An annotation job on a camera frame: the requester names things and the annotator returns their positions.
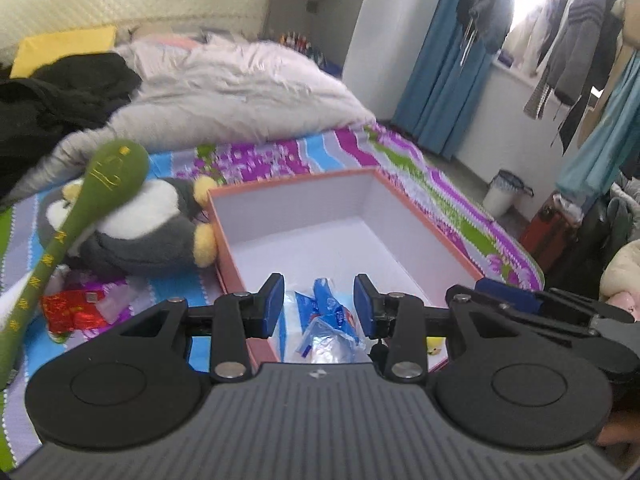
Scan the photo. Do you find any cream plush cushion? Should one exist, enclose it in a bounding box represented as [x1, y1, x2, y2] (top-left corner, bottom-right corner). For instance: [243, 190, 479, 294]
[599, 240, 640, 311]

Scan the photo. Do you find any white trash bin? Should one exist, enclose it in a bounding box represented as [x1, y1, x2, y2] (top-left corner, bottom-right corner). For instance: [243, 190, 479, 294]
[482, 170, 535, 221]

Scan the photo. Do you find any red suitcase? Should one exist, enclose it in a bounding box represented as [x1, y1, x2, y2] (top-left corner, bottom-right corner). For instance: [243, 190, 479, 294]
[517, 192, 586, 273]

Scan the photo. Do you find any grey refrigerator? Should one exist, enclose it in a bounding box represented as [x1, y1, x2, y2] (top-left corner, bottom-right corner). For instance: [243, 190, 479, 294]
[342, 0, 453, 121]

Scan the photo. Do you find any floral striped bedsheet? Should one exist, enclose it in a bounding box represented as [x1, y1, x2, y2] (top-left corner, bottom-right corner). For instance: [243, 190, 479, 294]
[0, 122, 546, 461]

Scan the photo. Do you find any black bag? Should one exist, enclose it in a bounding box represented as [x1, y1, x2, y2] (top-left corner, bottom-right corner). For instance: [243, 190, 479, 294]
[580, 195, 632, 291]

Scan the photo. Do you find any grey penguin plush toy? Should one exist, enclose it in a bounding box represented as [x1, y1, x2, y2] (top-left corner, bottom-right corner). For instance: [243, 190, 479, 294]
[39, 175, 218, 276]

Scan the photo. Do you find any translucent plastic wrapper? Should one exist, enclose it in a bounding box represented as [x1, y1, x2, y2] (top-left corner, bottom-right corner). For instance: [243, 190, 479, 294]
[82, 280, 148, 313]

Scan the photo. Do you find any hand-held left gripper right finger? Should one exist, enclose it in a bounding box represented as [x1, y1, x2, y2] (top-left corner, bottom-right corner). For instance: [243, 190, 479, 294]
[352, 274, 511, 381]

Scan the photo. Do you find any red foil packet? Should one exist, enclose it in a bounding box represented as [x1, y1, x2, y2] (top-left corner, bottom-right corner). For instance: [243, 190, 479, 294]
[41, 290, 118, 341]

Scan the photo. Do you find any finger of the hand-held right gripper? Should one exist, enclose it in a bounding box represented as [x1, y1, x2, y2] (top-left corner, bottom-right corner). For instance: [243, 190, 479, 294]
[475, 279, 606, 333]

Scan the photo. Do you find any row of colourful small items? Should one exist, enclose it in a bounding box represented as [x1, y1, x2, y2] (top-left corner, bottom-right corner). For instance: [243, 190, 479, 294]
[280, 32, 342, 70]

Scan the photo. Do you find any clear plastic packet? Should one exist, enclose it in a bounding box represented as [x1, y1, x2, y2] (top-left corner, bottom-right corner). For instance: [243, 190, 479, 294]
[295, 317, 373, 365]

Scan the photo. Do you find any teal hanging garment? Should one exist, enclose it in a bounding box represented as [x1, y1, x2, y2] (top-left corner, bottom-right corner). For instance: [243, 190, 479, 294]
[555, 50, 640, 203]

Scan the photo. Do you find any salmon cardboard box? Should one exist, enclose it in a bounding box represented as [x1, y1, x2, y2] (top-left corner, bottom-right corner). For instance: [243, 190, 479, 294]
[206, 169, 486, 373]

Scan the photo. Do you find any black garment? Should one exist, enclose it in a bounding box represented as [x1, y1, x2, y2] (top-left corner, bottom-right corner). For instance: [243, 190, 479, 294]
[0, 52, 143, 201]

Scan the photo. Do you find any pale grey quilt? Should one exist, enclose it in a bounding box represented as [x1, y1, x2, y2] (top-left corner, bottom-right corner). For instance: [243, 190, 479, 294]
[10, 35, 378, 196]

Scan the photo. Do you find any cream padded headboard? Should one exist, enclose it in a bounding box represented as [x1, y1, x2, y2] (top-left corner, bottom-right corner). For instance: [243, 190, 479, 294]
[0, 0, 275, 63]

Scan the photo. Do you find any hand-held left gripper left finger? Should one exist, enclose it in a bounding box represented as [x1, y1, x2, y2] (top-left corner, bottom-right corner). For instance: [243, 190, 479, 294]
[117, 272, 286, 381]

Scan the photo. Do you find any blue curtain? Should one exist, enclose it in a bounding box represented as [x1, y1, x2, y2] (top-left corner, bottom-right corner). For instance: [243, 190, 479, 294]
[392, 0, 501, 161]

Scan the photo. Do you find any grey striped knit cardigan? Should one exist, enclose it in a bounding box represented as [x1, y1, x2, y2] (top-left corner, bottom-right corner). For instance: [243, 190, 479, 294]
[522, 0, 626, 121]

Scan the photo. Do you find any yellow pillow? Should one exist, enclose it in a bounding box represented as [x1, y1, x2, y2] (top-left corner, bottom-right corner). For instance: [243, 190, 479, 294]
[10, 25, 118, 79]

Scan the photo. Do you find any dark hanging jacket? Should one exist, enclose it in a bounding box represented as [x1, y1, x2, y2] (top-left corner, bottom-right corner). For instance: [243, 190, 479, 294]
[455, 0, 521, 66]

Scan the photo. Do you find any blue plastic bag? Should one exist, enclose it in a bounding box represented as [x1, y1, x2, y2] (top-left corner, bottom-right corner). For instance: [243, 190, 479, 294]
[292, 277, 368, 356]

